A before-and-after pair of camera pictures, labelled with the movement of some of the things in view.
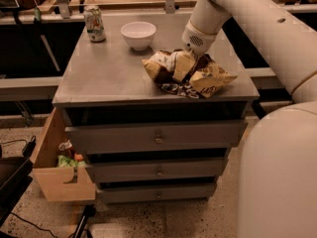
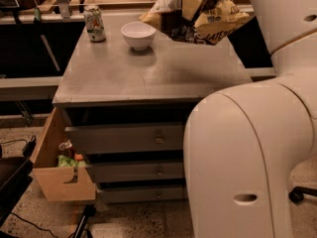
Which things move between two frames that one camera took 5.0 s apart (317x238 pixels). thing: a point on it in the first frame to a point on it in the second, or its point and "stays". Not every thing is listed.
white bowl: x=138 y=34 stays
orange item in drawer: x=78 y=158 stays
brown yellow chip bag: x=187 y=73 to x=202 y=14
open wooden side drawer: x=52 y=178 stays
